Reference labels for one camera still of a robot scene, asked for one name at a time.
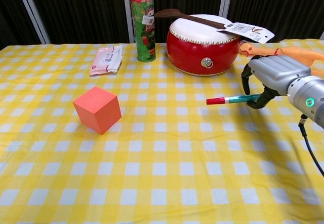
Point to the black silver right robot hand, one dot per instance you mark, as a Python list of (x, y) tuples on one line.
[(276, 72)]

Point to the red teal marker pen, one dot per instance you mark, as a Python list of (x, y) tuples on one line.
[(233, 99)]

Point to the yellow white checkered tablecloth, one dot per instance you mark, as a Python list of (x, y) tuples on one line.
[(162, 170)]

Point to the yellow rubber chicken toy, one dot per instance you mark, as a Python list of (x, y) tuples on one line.
[(303, 53)]

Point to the white paper hang tag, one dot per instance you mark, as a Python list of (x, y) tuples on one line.
[(248, 31)]

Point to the red drum white skin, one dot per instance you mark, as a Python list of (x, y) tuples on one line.
[(200, 51)]

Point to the brown wooden spoon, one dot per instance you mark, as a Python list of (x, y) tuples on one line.
[(172, 13)]

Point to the green chips can red lid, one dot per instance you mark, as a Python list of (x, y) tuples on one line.
[(145, 36)]

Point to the pink white wet wipes pack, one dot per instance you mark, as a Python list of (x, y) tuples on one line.
[(106, 60)]

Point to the orange cube block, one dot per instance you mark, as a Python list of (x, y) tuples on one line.
[(97, 110)]

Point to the black pleated curtain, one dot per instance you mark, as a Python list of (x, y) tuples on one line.
[(81, 8)]

